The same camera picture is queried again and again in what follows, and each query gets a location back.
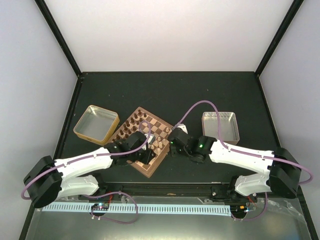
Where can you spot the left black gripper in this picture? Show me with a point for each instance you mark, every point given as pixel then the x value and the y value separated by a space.
pixel 147 158

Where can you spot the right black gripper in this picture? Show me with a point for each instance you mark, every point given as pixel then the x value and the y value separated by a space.
pixel 173 150

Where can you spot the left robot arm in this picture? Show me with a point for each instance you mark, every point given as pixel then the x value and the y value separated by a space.
pixel 51 179

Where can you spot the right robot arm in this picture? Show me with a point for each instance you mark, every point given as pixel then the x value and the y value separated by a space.
pixel 273 171

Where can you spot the white chess rook corner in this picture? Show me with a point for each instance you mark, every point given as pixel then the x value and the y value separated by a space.
pixel 164 141

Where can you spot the wooden chess board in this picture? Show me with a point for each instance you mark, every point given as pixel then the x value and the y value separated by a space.
pixel 153 125

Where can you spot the dark chess pieces group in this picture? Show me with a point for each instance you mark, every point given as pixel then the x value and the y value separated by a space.
pixel 129 126

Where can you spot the small circuit board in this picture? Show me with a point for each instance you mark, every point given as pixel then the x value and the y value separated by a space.
pixel 100 207

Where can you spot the gold metal tin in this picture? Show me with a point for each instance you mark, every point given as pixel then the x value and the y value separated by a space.
pixel 96 125

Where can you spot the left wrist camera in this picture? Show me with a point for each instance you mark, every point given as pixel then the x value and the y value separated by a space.
pixel 151 139

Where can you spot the black front rail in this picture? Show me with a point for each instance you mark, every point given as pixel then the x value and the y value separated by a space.
pixel 221 192

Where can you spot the light blue cable duct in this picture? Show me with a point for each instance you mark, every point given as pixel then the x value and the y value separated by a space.
pixel 130 208

